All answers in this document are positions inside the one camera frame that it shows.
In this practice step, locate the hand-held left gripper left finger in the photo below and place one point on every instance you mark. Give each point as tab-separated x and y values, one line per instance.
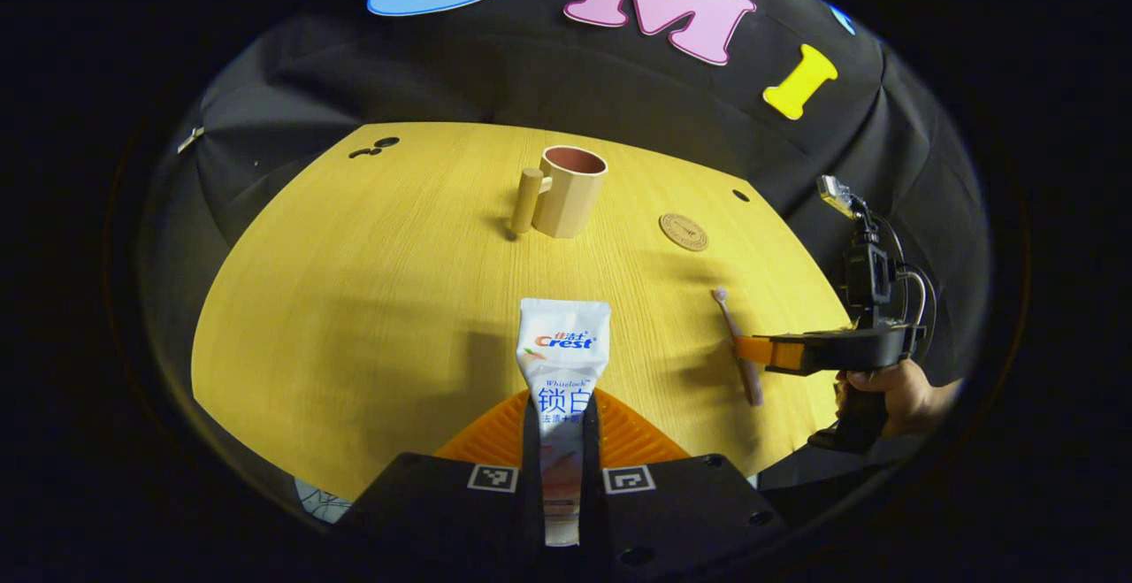
531	494

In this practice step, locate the round brown coaster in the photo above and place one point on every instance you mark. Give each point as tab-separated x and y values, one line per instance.
683	233

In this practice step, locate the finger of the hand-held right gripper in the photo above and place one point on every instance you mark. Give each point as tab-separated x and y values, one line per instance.
778	353

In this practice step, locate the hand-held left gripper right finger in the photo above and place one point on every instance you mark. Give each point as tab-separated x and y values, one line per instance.
591	494

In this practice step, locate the pale pink toothbrush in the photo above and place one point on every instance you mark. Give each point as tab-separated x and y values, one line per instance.
754	388

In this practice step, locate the white toothpaste tube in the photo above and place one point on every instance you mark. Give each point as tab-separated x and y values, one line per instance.
563	344

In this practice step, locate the black backdrop cloth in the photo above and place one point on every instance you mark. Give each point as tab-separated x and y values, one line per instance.
495	79

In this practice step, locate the metal cloth clip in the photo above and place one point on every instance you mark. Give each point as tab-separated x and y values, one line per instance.
189	139

